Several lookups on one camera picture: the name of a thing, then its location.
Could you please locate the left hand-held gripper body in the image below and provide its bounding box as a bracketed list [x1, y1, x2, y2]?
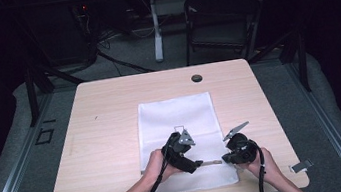
[158, 127, 199, 170]

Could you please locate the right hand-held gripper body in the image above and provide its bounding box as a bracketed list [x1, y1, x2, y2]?
[220, 119, 263, 167]

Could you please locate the white towel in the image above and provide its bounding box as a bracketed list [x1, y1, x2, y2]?
[130, 88, 242, 192]

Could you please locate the person's left hand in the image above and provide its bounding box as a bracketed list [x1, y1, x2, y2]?
[138, 145, 185, 187]

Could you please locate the person's right hand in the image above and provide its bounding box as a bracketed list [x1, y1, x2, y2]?
[236, 144, 285, 192]

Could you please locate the grey tape piece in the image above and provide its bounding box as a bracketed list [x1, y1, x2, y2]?
[288, 157, 315, 175]

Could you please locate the black metal stand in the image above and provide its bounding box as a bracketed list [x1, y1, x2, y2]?
[244, 28, 313, 101]
[20, 59, 93, 129]

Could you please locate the white desk leg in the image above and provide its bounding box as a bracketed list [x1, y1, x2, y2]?
[146, 0, 167, 64]

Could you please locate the black folding chair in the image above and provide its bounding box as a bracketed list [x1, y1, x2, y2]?
[177, 0, 269, 69]

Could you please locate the black tape square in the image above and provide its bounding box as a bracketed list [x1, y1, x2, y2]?
[32, 126, 57, 146]

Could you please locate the dark computer tower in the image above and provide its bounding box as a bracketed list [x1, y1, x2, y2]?
[24, 0, 101, 72]

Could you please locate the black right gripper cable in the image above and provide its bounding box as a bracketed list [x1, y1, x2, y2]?
[252, 145, 271, 192]

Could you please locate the round table cable hole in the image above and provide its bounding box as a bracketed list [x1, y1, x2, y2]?
[190, 73, 204, 85]

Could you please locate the black floor cable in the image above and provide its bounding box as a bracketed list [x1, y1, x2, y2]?
[95, 41, 157, 81]

